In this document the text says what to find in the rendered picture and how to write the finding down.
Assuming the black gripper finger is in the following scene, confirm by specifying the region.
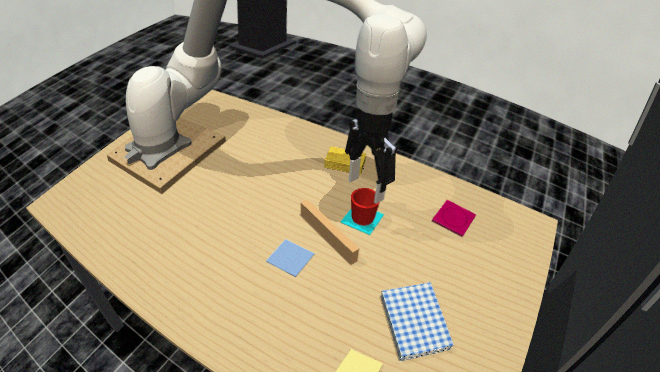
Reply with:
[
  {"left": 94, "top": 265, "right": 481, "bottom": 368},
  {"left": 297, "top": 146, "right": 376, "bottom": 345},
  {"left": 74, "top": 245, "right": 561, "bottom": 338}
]
[
  {"left": 368, "top": 137, "right": 398, "bottom": 204},
  {"left": 345, "top": 119, "right": 367, "bottom": 183}
]

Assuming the yellow sponge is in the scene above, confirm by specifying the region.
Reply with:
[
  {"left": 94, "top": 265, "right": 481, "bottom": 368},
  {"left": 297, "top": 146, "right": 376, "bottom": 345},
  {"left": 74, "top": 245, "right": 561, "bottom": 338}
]
[{"left": 324, "top": 147, "right": 366, "bottom": 175}]

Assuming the blue and white checkered towel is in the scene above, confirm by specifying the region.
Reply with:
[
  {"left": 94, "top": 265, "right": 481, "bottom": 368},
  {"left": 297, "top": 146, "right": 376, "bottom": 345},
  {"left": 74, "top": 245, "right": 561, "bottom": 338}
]
[{"left": 381, "top": 282, "right": 454, "bottom": 361}]

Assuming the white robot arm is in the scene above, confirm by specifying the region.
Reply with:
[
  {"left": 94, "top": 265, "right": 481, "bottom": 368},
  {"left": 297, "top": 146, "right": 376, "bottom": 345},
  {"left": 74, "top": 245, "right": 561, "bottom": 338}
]
[{"left": 124, "top": 0, "right": 427, "bottom": 170}]

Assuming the flat magenta square pad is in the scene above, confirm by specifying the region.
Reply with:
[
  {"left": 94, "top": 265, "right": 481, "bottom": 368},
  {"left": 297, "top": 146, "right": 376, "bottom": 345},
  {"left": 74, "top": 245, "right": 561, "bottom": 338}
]
[{"left": 432, "top": 200, "right": 476, "bottom": 237}]

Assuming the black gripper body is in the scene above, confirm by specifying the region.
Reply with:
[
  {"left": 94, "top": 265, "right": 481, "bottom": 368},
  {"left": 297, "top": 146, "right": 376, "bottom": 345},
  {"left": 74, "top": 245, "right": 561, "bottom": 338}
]
[{"left": 357, "top": 108, "right": 393, "bottom": 150}]

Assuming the red cup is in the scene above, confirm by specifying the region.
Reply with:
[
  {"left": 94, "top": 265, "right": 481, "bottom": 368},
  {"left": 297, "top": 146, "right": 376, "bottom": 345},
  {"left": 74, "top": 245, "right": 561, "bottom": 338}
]
[{"left": 351, "top": 188, "right": 379, "bottom": 226}]

